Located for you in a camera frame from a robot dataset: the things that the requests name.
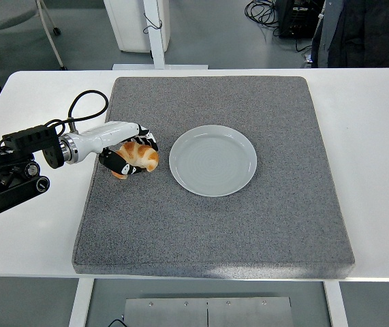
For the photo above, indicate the black equipment box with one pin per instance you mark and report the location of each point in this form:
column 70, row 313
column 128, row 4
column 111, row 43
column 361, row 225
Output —
column 294, row 17

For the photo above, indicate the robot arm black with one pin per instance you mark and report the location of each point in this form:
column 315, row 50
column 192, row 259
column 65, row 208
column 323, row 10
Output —
column 20, row 139

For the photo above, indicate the white desk pillar with base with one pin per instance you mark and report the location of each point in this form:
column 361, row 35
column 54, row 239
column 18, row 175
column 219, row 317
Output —
column 158, row 51

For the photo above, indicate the golden croissant bread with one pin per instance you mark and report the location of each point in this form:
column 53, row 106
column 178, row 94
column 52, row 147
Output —
column 139, row 155

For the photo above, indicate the white table leg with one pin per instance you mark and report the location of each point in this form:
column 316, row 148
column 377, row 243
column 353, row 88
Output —
column 336, row 303
column 80, row 303

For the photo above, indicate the white cabinet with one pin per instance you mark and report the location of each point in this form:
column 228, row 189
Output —
column 126, row 24

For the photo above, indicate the grey felt mat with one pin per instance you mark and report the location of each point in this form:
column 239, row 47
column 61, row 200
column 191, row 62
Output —
column 214, row 231

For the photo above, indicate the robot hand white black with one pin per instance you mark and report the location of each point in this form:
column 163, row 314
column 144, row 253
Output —
column 109, row 134

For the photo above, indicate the grey round plate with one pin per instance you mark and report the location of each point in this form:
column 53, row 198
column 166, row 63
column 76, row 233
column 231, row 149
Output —
column 211, row 163

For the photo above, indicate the grey metal plate with screws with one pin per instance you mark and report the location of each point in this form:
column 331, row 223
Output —
column 207, row 311

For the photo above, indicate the grey office chair on wheels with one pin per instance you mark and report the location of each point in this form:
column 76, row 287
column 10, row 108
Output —
column 0, row 13

